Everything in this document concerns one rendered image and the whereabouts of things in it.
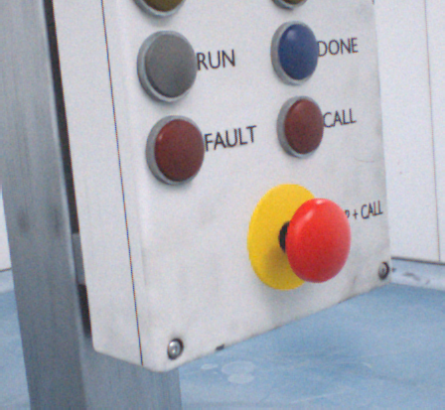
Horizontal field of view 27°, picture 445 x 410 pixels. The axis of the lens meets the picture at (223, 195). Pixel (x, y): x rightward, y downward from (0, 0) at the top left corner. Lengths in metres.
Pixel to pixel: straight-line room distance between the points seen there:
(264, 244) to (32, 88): 0.13
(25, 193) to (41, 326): 0.07
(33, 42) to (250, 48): 0.10
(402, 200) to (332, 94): 3.47
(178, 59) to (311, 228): 0.10
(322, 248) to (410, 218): 3.51
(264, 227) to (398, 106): 3.46
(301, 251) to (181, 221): 0.06
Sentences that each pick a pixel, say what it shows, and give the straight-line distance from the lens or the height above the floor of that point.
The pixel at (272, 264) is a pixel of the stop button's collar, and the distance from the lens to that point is 0.44.
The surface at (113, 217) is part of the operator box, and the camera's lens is 0.41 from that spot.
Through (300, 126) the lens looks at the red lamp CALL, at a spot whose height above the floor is 1.02.
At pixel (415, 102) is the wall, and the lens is 3.83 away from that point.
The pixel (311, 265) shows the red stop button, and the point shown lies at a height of 0.96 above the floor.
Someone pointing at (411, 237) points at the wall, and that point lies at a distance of 3.95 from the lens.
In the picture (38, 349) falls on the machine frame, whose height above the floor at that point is 0.92.
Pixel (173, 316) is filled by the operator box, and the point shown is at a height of 0.95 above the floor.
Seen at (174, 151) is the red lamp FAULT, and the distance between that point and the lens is 0.39.
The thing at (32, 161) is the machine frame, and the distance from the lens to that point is 0.45.
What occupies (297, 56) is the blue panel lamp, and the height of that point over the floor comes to 1.06.
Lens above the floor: 1.06
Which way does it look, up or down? 9 degrees down
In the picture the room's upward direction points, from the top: 5 degrees counter-clockwise
